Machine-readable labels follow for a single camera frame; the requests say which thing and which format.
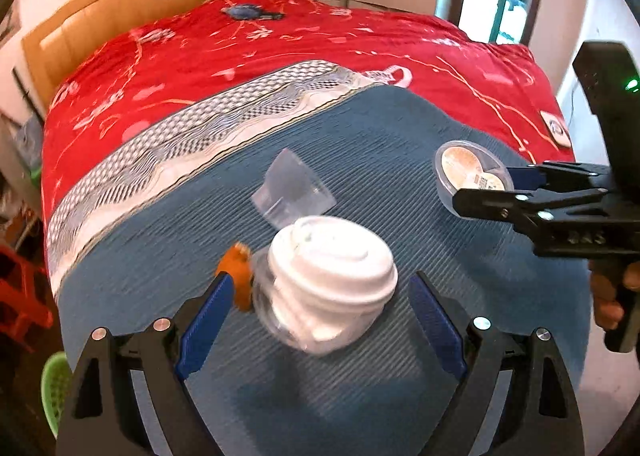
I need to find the red plastic stool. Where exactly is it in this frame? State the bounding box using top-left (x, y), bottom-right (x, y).
top-left (0, 245), bottom-right (54, 353)

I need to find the red patterned duvet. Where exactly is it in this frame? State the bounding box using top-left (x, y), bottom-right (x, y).
top-left (40, 0), bottom-right (577, 219)

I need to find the clear plastic cup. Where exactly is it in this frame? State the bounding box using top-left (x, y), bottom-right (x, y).
top-left (250, 148), bottom-right (337, 230)

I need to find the round clear container brown label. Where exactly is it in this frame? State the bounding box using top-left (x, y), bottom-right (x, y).
top-left (433, 140), bottom-right (516, 221)

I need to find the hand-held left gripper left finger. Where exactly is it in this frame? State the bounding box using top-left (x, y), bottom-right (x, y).
top-left (56, 273), bottom-right (236, 456)

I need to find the orange foil packet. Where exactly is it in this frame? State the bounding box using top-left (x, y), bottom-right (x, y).
top-left (215, 243), bottom-right (257, 313)

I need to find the white lidded cup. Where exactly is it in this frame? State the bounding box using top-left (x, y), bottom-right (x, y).
top-left (267, 216), bottom-right (399, 356)

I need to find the blue ribbed blanket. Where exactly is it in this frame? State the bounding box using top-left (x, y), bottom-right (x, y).
top-left (44, 60), bottom-right (595, 456)

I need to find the green plastic waste basket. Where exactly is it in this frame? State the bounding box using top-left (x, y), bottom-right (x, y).
top-left (40, 351), bottom-right (69, 441)

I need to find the white square tag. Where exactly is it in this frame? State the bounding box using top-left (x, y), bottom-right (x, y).
top-left (540, 110), bottom-right (574, 150)

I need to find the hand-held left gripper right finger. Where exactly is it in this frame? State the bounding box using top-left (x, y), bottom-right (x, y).
top-left (407, 272), bottom-right (585, 456)

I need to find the wooden bed headboard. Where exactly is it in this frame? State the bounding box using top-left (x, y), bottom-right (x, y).
top-left (21, 0), bottom-right (252, 110)

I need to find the blue plush toy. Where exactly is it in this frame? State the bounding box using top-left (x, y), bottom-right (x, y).
top-left (220, 2), bottom-right (287, 22)

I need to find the person's right hand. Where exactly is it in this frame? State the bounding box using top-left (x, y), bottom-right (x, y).
top-left (588, 258), bottom-right (640, 331)

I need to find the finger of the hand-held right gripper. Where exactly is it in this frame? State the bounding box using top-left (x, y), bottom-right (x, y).
top-left (506, 161), bottom-right (614, 191)
top-left (451, 187), bottom-right (609, 233)

